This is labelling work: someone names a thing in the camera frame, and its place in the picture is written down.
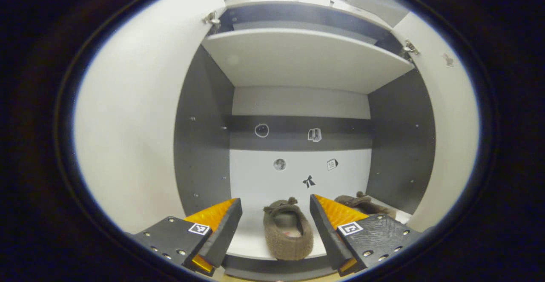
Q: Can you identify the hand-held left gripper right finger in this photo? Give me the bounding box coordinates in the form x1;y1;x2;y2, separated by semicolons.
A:
310;194;422;276

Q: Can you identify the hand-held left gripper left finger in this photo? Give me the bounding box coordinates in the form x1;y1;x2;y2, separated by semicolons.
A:
128;198;243;276

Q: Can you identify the brown fuzzy shoe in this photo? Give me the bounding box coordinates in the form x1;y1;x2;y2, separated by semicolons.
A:
263;197;314;261
334;191;396;219

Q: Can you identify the grey shoe cabinet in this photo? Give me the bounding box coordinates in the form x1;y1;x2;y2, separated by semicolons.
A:
174;0;437;280

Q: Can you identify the grey shoe cabinet door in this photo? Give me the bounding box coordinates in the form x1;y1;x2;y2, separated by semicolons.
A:
392;12;480;233
73;0;226;234

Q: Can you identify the grey cabinet shelf board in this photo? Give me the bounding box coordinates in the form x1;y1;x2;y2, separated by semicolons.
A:
226;197;413;260
201;28;415;94

